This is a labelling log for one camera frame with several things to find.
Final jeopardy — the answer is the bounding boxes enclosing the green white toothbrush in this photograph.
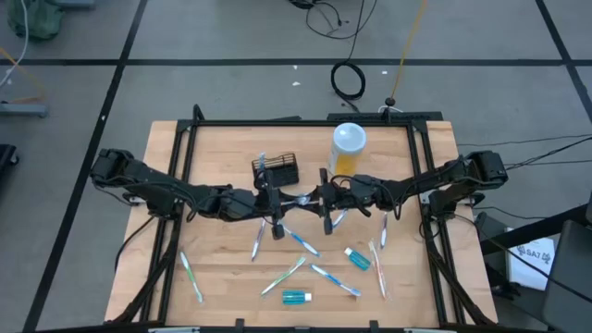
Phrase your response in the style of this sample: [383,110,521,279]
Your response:
[179,250,204,305]
[259,256,308,298]

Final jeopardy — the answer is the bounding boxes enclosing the orange floor cable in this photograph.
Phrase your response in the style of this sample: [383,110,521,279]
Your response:
[0,45,47,104]

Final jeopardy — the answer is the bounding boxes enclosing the black metal bar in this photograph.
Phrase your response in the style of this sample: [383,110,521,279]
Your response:
[478,203,592,255]

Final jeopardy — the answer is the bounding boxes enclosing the white floor cable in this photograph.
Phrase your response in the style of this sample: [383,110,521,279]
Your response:
[0,0,30,89]

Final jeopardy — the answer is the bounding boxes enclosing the white yellow wipes canister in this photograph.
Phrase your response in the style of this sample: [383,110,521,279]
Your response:
[327,121,368,179]

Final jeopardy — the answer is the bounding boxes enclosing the yellow hanging cable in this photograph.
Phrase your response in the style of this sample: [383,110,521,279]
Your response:
[389,0,429,101]

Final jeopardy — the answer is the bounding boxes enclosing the orange white toothbrush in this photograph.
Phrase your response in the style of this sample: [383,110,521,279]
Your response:
[367,238,389,302]

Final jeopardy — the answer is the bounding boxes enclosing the green bag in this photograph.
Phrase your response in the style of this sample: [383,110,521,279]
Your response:
[6,0,66,41]

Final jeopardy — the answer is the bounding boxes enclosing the black aluminium table frame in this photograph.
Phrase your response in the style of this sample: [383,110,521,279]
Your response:
[104,104,499,333]

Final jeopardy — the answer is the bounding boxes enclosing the thin black floor cable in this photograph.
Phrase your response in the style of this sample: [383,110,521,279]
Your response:
[455,133,592,149]

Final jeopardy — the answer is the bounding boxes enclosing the white printed box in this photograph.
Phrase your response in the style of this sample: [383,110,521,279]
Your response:
[505,226,556,292]

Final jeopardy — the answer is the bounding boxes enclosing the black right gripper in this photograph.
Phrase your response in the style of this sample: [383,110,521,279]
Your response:
[303,168,385,235]

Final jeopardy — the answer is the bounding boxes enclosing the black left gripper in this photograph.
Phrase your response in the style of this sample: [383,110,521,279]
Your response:
[229,169,302,241]

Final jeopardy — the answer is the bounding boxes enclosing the teal mouthwash bottle white cap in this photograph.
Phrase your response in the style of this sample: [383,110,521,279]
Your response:
[281,290,314,306]
[342,246,373,272]

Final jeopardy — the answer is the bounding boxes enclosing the grey floor base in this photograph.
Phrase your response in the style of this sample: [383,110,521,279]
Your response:
[0,102,50,119]

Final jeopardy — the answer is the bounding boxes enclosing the grey white toothbrush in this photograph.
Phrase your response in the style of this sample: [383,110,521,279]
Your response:
[250,217,268,263]

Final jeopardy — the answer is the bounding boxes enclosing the coiled black cable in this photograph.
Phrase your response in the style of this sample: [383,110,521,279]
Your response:
[329,60,367,102]

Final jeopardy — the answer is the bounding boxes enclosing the black floor object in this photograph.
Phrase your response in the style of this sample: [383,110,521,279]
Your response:
[0,143,19,179]

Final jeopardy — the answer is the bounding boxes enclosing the black wire caddy basket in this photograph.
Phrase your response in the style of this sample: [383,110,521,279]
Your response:
[251,152,301,190]

